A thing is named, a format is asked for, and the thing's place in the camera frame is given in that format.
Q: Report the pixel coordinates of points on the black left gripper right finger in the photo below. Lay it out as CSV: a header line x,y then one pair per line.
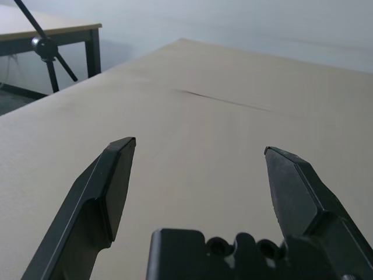
x,y
306,198

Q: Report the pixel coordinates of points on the wood side table black frame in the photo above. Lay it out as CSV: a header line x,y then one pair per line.
x,y
43,26

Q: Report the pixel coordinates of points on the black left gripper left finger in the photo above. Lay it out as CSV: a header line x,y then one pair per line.
x,y
87,192

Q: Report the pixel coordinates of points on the black tripod stand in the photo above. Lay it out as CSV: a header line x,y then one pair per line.
x,y
43,45

